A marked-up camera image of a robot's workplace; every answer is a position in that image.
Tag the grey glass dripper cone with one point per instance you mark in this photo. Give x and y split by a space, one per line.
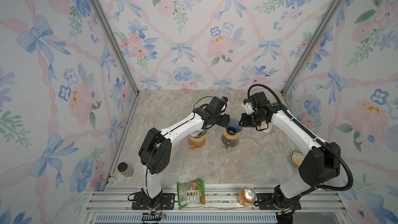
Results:
198 137

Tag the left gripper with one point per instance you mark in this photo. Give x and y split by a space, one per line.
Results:
225 121

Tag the orange soda can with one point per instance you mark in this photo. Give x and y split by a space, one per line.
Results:
247 196

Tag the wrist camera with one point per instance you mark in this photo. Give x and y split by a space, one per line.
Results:
225 101
247 106

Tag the aluminium rail frame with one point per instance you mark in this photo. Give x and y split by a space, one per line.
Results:
113 205

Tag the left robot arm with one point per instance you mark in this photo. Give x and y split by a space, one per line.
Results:
155 151

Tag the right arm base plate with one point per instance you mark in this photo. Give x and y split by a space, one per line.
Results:
267 201

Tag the small patterned dish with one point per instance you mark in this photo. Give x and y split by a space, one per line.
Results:
297 157

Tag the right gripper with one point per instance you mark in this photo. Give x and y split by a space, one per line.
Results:
243 122

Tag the grey glass carafe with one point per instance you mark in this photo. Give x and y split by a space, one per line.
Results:
229 143

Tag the orange glass carafe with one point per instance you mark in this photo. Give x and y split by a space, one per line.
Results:
196 142

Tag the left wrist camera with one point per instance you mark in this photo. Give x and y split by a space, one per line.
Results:
225 101

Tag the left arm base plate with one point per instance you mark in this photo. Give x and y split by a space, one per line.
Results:
140 201

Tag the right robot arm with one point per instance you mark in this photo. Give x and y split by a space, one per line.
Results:
320 163

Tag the coffee filter paper pack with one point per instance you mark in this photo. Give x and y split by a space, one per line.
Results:
266 126

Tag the blue glass dripper cone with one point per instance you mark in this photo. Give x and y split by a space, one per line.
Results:
233 126

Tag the green snack bag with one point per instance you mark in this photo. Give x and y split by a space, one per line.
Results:
191 192

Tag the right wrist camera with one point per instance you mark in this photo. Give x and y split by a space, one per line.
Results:
247 106

